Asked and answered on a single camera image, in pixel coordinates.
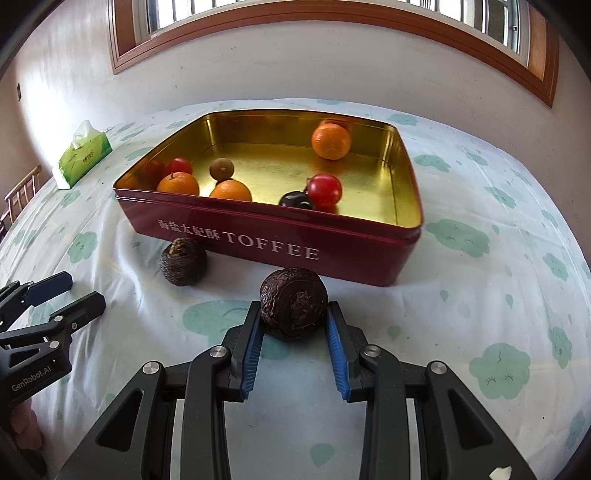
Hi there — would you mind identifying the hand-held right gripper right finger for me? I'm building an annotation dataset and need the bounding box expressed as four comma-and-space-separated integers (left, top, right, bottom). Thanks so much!
325, 301, 539, 480

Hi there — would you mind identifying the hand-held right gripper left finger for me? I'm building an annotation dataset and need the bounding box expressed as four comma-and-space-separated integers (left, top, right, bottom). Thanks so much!
55, 301, 265, 480

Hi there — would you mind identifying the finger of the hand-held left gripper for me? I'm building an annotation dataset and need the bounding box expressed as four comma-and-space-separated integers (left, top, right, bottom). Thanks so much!
0, 292, 107, 365
0, 271, 73, 315

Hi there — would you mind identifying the dark water chestnut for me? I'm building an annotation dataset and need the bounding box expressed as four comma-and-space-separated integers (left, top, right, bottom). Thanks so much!
209, 158, 235, 182
259, 267, 329, 341
159, 237, 208, 287

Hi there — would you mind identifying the red and gold tin box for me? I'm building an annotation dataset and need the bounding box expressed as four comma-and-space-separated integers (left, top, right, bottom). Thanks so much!
113, 109, 424, 288

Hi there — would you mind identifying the orange mandarin with stem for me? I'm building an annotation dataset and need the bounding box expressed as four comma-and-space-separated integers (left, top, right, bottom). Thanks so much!
157, 172, 200, 196

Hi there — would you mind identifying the dark cherry with stem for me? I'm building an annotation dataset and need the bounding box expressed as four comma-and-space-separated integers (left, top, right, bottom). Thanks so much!
278, 182, 315, 210

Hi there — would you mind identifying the person's left hand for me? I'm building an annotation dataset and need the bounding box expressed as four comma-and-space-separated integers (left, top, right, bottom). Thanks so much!
9, 406, 41, 449

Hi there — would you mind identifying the wooden chair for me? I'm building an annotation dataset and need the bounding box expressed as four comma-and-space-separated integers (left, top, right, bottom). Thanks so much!
0, 165, 42, 227

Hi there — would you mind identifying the cloud print tablecloth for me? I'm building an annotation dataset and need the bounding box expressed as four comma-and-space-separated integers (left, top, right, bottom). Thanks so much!
0, 97, 591, 480

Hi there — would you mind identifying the green tissue box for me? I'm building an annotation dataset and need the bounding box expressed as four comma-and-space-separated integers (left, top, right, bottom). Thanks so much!
52, 120, 113, 190

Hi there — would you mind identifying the wooden framed window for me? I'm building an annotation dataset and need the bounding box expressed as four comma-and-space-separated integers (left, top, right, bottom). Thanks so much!
108, 0, 560, 108

